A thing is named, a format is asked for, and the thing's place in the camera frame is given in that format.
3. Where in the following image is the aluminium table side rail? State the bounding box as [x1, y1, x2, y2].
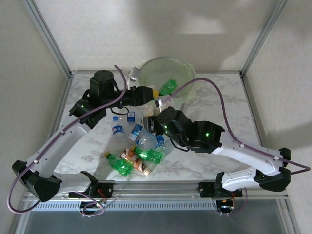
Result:
[241, 73, 302, 234]
[9, 73, 75, 234]

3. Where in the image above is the grey metal panel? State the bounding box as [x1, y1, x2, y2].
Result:
[14, 211, 297, 234]

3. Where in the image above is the blue white label bottle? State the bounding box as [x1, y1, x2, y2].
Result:
[128, 123, 144, 141]

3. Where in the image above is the green translucent bin liner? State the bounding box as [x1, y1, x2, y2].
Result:
[138, 57, 197, 100]

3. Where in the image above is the aluminium mounting rail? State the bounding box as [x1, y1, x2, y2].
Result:
[24, 180, 289, 200]

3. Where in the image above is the tall clear plastic bottle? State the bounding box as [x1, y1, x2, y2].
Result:
[160, 138, 174, 156]

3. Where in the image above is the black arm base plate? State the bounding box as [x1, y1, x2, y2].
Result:
[68, 181, 115, 198]
[198, 181, 244, 198]

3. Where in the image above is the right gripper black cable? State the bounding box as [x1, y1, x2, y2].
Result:
[170, 140, 190, 152]

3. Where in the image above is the aluminium frame cross bar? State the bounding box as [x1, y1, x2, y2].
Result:
[70, 70, 243, 75]

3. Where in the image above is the aluminium frame post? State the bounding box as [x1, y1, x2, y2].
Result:
[24, 0, 75, 77]
[240, 0, 289, 76]

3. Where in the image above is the clear Pepsi label bottle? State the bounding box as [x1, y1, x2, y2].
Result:
[111, 116, 125, 143]

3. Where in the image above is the slotted grey cable duct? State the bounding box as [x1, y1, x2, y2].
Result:
[31, 200, 218, 212]

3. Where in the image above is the translucent green bin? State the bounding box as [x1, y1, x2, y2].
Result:
[138, 57, 197, 120]

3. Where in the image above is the green bottle yellow cap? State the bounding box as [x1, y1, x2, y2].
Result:
[158, 78, 178, 96]
[131, 145, 163, 163]
[104, 152, 134, 176]

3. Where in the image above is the crushed clear blue label bottle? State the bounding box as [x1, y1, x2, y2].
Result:
[136, 134, 165, 150]

